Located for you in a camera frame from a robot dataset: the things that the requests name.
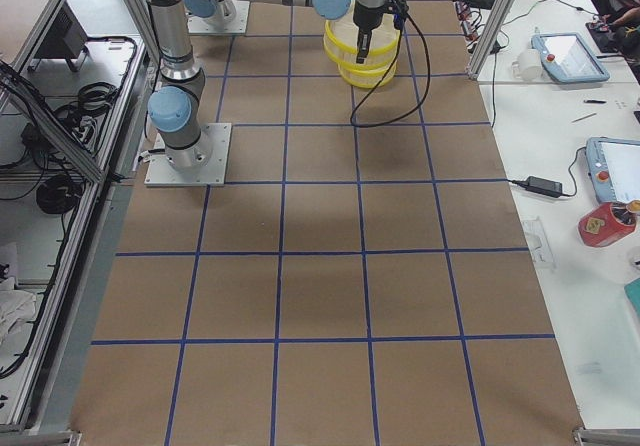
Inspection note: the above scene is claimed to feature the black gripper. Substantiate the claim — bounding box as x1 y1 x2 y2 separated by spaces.
353 0 408 64

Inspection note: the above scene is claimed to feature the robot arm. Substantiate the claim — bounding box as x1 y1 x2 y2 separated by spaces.
146 0 408 170

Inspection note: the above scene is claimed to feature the white tape roll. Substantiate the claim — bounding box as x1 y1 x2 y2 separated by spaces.
511 48 543 81

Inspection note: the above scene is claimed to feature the far blue teach pendant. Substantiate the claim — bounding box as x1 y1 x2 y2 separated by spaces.
531 33 610 84

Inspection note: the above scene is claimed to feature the blue teach pendant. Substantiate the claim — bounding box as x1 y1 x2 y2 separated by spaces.
586 137 639 203
531 33 610 84

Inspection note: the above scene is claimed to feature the black power adapter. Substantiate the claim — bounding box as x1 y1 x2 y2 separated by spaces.
510 176 572 198

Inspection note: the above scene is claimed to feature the near blue teach pendant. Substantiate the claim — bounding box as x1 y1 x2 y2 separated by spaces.
586 137 639 203

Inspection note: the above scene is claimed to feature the red canister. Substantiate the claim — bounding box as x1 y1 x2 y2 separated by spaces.
578 200 639 247

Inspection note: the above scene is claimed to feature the black braided cable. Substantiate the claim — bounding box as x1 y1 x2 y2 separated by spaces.
349 0 431 128

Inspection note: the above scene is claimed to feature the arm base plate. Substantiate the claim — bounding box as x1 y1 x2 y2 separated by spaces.
144 123 232 187
184 0 250 36

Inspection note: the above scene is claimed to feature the aluminium frame post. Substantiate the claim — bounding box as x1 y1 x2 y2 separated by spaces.
467 0 515 80

